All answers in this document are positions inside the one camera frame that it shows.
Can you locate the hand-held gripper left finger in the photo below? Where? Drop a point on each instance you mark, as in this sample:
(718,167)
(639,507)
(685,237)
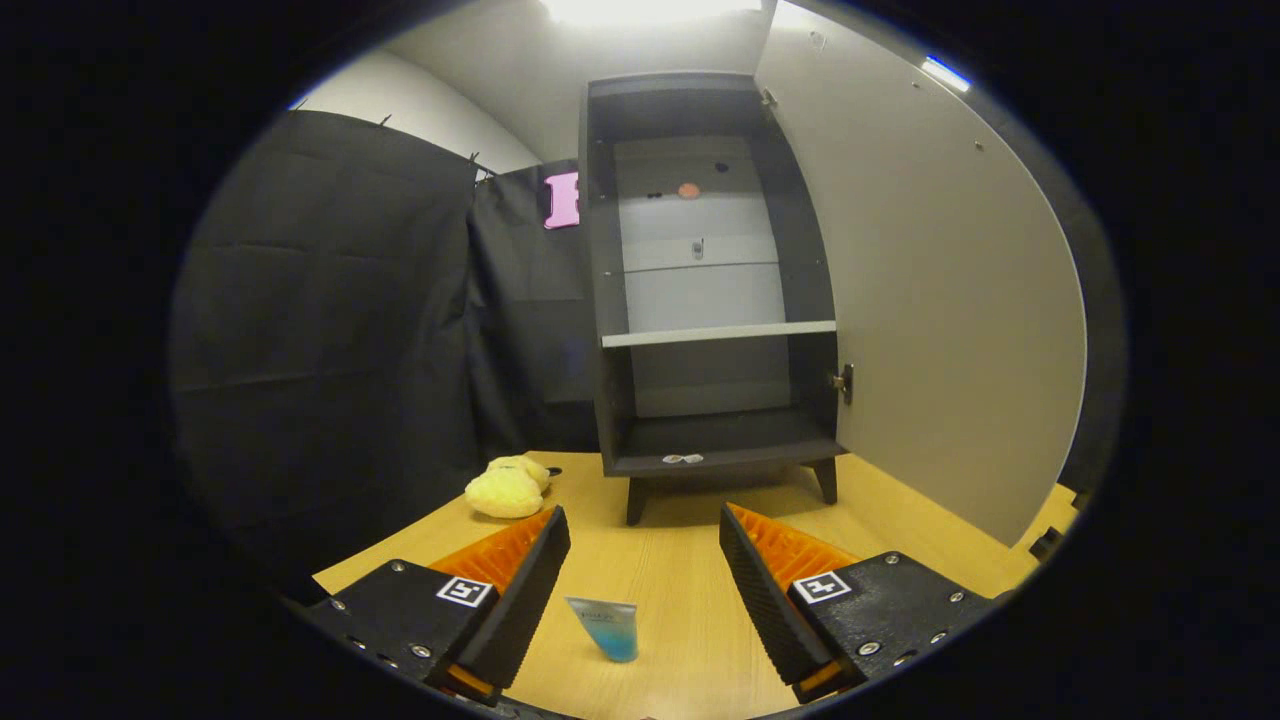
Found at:
(525,590)

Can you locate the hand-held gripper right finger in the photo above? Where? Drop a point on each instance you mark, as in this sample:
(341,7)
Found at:
(765,590)

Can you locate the blue and white tube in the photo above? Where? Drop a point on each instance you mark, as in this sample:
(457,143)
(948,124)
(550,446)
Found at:
(612,630)

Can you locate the beige cabinet door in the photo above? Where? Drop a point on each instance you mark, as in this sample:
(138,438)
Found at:
(930,300)

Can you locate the yellow plush toy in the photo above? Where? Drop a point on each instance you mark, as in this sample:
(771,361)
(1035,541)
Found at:
(505,492)

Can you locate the black backdrop cloth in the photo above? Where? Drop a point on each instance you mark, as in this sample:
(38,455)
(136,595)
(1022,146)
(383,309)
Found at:
(320,350)

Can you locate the double ceiling light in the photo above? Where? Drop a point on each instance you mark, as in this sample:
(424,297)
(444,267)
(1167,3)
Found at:
(945,73)

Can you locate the large ceiling light panel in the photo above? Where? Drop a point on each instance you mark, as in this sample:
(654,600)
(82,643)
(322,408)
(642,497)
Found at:
(650,10)

